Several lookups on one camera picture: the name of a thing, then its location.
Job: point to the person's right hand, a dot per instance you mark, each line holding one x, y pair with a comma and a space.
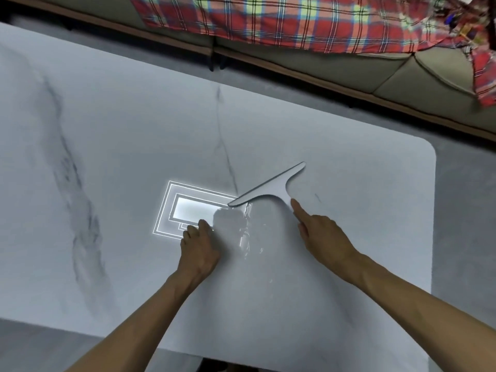
325, 238

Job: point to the grey squeegee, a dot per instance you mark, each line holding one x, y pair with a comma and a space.
271, 187

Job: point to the multicoloured cloth bundle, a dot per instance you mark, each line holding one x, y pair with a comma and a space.
467, 19

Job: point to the beige sofa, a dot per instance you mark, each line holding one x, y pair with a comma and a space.
387, 73

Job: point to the person's left fingers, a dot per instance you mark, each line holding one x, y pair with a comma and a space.
198, 227

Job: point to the black sofa leg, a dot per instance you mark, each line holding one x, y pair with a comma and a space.
216, 60

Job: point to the person's left forearm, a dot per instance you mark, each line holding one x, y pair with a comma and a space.
135, 325

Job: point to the person's right thumb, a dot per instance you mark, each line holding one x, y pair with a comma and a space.
303, 233

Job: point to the person's left hand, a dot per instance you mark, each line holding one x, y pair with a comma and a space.
199, 253

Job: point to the person's right forearm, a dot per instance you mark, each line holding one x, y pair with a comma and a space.
418, 306

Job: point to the red plaid blanket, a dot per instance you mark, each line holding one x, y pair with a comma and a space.
310, 23

